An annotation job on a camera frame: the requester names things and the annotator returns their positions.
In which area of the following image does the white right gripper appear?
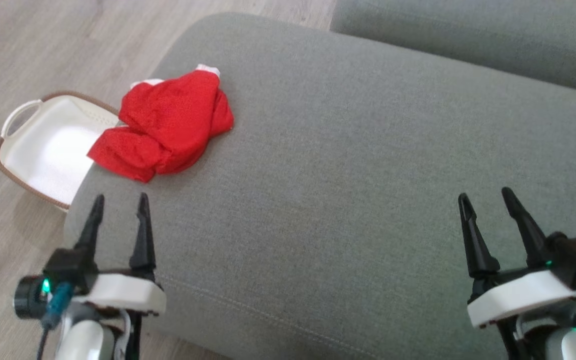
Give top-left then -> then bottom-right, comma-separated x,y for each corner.
457,186 -> 576,330

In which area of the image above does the red garment with white trim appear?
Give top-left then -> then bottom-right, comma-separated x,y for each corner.
86,63 -> 235,184

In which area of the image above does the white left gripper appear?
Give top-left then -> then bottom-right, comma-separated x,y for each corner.
72,192 -> 167,318

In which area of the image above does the white laundry basket brown rim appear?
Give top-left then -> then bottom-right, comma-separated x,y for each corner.
0,90 -> 122,212

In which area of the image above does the teal left camera cable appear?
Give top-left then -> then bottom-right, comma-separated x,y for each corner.
35,281 -> 75,360

